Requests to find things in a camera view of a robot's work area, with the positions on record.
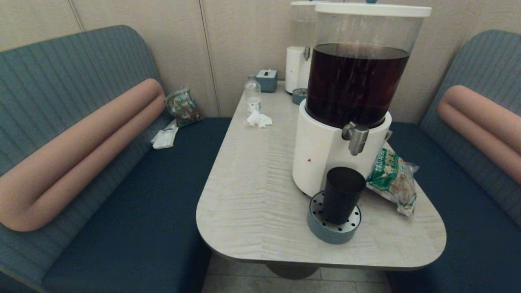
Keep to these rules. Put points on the black plastic cup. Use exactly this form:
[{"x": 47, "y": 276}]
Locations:
[{"x": 342, "y": 195}]

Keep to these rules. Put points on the silver metal dispenser tap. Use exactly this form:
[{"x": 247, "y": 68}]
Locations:
[
  {"x": 357, "y": 138},
  {"x": 306, "y": 53}
]

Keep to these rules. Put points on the crumpled white tissue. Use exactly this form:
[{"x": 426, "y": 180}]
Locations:
[{"x": 258, "y": 119}]

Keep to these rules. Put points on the clear plastic bottle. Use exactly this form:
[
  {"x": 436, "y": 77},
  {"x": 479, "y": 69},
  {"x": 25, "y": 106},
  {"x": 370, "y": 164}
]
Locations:
[{"x": 252, "y": 93}]

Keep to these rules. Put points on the small round drip tray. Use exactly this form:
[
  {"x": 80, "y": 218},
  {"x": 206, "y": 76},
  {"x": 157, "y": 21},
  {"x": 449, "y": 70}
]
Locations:
[{"x": 298, "y": 97}]

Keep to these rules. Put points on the large dark tea dispenser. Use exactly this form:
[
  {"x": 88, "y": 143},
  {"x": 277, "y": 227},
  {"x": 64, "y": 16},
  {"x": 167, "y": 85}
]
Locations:
[{"x": 325, "y": 150}]

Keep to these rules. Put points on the blue-grey tissue box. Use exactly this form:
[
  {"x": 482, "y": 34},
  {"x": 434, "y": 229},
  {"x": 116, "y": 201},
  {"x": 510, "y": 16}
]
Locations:
[{"x": 266, "y": 81}]

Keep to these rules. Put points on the clear empty beverage dispenser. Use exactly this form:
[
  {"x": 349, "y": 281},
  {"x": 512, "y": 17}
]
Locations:
[{"x": 295, "y": 69}]

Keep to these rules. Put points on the transparent snack bag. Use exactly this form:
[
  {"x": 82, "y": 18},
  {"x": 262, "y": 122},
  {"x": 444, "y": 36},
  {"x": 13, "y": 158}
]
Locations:
[{"x": 183, "y": 108}]

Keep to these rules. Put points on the white folded napkin pack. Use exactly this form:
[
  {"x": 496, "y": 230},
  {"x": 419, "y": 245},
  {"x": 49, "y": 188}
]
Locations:
[{"x": 165, "y": 138}]

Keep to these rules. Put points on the large round perforated drip tray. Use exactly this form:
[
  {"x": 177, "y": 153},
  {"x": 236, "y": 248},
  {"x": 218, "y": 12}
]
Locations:
[{"x": 317, "y": 228}]

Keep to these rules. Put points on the green printed snack bag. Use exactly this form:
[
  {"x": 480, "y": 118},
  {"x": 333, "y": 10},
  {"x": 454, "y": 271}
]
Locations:
[{"x": 390, "y": 175}]

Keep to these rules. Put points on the pink bolster back cushion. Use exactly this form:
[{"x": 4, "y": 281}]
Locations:
[
  {"x": 480, "y": 118},
  {"x": 81, "y": 154}
]

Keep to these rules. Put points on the blue-grey upholstered booth bench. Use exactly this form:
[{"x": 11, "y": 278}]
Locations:
[
  {"x": 468, "y": 228},
  {"x": 61, "y": 73}
]

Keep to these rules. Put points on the dark round table pedestal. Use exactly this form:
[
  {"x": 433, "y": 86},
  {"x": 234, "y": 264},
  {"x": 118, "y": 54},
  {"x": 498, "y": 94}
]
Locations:
[{"x": 293, "y": 270}]

